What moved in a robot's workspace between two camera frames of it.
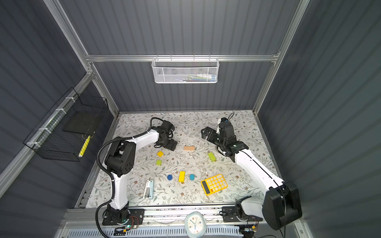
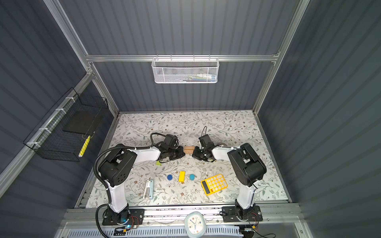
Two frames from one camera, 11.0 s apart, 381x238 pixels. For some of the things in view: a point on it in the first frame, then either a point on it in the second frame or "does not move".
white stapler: [149, 193] does not move
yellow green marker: [81, 153] does not move
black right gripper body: [215, 137] → [200, 153]
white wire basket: [184, 70] does not move
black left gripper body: [168, 144] → [175, 153]
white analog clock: [195, 224] does not move
